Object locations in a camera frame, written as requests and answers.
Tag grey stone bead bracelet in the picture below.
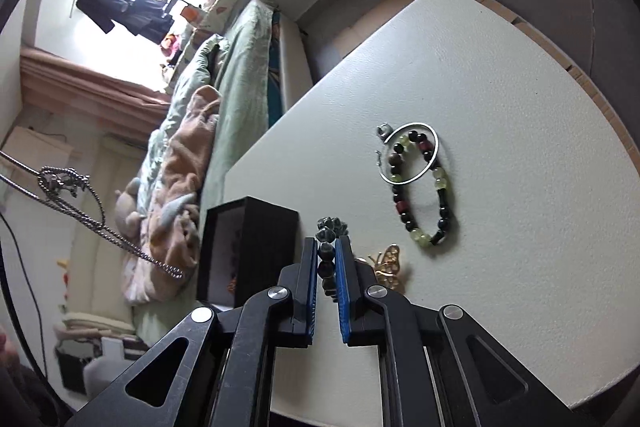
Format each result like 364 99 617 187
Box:
316 215 350 303

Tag dark hanging clothes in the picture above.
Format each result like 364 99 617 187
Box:
76 0 174 44

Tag silver ball chain necklace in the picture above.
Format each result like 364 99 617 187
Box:
0 149 186 281

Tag silver bangle with charm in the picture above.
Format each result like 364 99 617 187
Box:
375 121 440 186

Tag beige plush toy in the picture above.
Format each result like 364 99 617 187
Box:
114 178 144 244

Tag black cable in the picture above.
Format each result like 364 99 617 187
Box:
0 210 51 377

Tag black green bead bracelet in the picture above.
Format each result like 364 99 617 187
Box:
387 130 458 249

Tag left hand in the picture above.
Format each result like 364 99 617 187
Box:
0 326 21 369

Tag red blue knot charm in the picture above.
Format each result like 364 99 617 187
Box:
227 275 238 296

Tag green bed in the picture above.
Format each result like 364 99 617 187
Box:
130 0 314 348

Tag floral green pillow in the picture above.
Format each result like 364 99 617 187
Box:
144 35 229 170

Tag pink plush blanket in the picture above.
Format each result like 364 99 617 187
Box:
122 86 221 306

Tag beige cloth on wall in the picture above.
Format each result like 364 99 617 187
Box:
2 127 74 171

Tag pink curtain left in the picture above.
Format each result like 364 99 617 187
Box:
20 46 170 142

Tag gold butterfly brooch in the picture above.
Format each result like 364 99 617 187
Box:
356 244 405 294

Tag black jewelry box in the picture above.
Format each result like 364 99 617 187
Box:
195 196 299 309

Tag floral window seat cushion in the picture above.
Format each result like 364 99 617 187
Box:
163 0 240 93

